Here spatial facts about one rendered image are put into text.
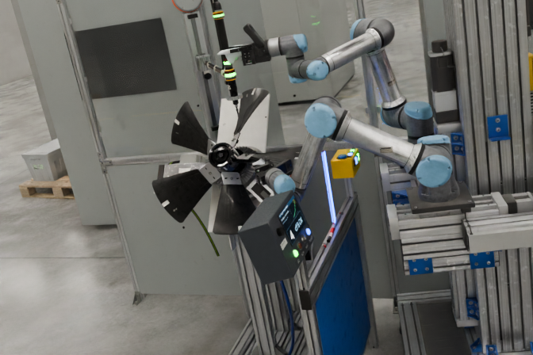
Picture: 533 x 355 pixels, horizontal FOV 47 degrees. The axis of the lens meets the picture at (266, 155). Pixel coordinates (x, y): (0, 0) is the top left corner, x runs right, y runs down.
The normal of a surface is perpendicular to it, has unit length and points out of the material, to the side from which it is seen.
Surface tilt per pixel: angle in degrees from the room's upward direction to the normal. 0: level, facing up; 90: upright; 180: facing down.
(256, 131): 50
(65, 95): 90
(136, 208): 90
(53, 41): 90
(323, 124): 86
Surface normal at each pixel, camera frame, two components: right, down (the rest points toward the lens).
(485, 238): -0.11, 0.32
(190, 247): -0.32, 0.33
